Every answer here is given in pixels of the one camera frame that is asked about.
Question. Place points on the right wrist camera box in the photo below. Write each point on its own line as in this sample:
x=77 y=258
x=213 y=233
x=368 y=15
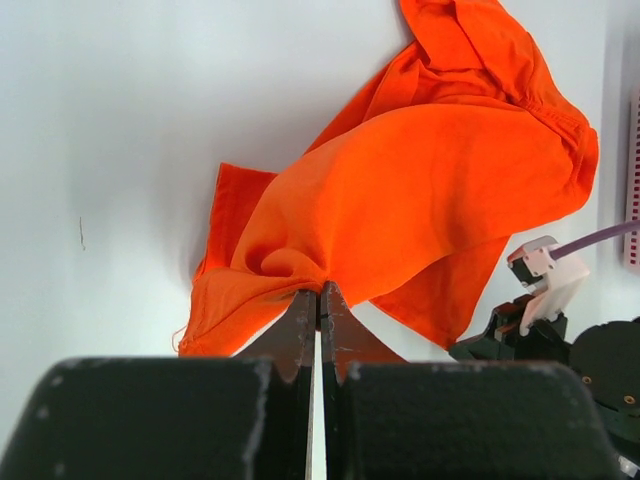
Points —
x=553 y=283

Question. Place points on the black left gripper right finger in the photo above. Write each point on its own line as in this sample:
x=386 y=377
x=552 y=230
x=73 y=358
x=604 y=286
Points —
x=389 y=419

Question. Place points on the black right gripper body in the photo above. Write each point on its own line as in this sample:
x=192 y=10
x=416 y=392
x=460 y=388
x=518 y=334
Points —
x=502 y=340

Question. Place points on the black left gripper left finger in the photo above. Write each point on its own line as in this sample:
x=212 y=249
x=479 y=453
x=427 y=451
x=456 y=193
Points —
x=243 y=417

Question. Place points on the white plastic laundry basket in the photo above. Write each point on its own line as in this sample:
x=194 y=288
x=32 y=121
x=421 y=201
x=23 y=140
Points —
x=631 y=242

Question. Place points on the orange t-shirt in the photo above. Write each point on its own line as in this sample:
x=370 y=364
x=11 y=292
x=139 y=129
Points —
x=410 y=195

